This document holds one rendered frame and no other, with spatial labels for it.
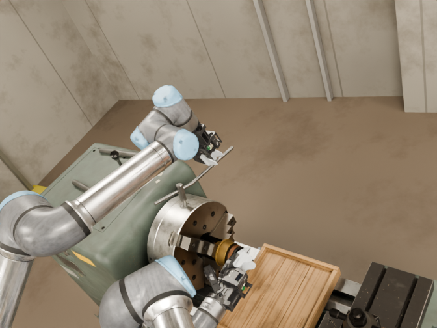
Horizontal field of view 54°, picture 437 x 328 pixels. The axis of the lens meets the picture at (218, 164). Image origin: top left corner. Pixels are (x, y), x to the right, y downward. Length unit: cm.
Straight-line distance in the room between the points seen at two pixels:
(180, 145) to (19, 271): 49
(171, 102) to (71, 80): 377
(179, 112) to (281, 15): 247
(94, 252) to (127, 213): 17
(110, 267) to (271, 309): 55
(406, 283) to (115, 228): 92
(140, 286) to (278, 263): 70
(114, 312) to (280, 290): 68
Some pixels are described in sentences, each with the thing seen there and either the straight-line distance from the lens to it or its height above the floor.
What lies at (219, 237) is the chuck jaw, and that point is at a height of 110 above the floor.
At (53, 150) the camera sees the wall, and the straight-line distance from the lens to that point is 479.
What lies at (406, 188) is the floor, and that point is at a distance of 297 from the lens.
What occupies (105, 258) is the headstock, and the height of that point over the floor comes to 124.
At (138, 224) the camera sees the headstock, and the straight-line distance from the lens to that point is 147.
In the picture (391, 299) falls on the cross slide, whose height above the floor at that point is 97.
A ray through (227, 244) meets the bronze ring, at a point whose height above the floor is 112.
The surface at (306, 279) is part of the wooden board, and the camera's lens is 154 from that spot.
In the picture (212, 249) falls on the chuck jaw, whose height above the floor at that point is 113.
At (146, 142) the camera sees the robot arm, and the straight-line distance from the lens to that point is 119.
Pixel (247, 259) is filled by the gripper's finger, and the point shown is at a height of 110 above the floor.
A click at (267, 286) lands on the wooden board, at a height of 88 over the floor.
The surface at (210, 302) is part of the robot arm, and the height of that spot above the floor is 112.
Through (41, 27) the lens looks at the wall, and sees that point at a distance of 480.
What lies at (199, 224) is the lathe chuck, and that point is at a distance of 143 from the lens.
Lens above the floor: 215
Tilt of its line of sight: 37 degrees down
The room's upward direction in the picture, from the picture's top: 25 degrees counter-clockwise
